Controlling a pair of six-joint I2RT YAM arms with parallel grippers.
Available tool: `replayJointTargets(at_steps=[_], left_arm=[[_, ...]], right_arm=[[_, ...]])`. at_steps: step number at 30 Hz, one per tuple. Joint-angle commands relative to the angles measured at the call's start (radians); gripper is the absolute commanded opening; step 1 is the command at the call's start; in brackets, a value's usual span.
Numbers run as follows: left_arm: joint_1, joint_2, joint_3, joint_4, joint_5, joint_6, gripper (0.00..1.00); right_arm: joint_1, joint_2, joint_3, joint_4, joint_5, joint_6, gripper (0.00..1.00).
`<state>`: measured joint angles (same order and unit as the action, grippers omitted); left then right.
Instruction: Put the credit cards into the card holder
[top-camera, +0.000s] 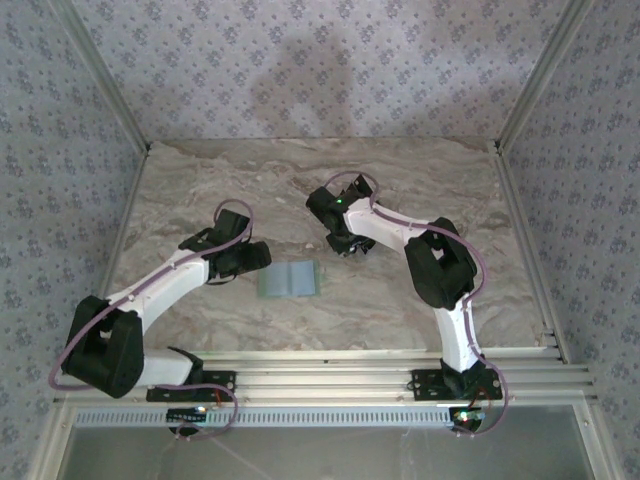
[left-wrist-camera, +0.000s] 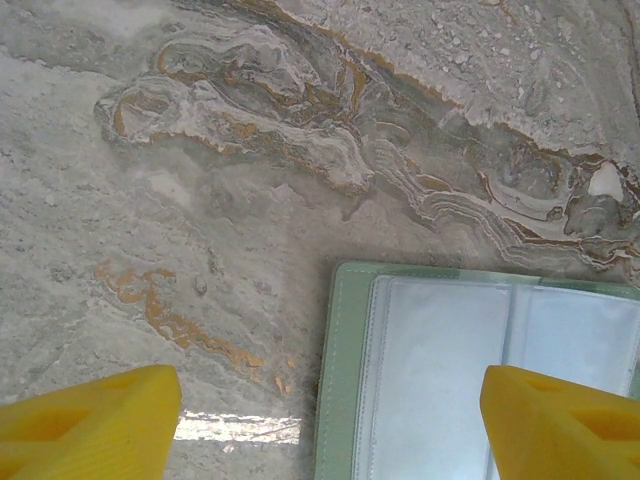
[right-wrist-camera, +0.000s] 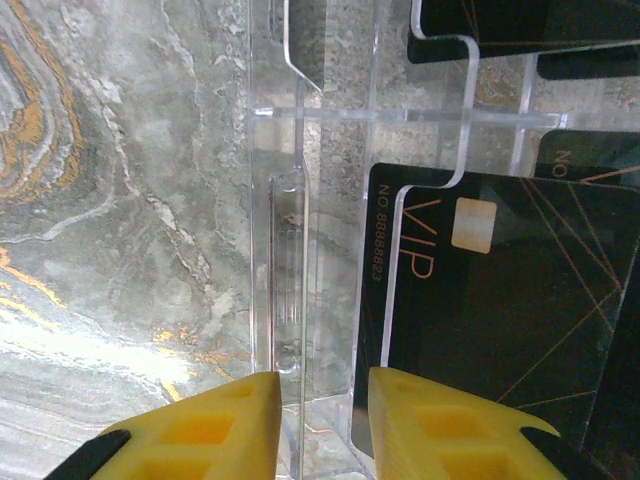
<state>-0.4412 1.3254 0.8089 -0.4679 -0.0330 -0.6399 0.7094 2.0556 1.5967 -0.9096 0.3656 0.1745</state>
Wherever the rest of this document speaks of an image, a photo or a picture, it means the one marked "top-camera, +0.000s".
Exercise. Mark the aluminium lower frame post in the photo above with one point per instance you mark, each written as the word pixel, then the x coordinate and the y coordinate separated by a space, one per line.
pixel 52 445
pixel 595 445

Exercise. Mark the aluminium table edge rail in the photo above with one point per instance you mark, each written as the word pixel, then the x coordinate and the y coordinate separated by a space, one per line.
pixel 325 357

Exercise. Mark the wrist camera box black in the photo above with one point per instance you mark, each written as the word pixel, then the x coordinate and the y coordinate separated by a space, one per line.
pixel 319 202
pixel 232 225

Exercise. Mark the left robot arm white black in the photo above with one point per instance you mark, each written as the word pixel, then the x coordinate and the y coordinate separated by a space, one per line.
pixel 165 287

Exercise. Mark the aluminium frame corner post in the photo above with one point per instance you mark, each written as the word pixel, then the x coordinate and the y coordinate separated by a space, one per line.
pixel 107 75
pixel 541 75

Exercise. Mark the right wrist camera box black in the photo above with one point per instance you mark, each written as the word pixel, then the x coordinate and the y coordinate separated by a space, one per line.
pixel 319 202

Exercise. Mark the small circuit board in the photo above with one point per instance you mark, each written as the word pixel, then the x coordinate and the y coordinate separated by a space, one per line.
pixel 187 414
pixel 467 417

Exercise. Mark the aluminium table side rail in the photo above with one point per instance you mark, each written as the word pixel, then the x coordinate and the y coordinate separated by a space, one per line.
pixel 125 220
pixel 532 250

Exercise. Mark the wide aluminium base rail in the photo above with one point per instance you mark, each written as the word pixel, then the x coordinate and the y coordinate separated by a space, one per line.
pixel 325 387

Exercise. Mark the green card holder clear sleeves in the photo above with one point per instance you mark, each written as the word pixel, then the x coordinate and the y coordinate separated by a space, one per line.
pixel 290 280

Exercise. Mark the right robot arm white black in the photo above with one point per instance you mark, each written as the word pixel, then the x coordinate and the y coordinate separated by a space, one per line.
pixel 370 231

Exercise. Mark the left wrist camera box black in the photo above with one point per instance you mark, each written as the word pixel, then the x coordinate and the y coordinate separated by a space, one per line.
pixel 232 225

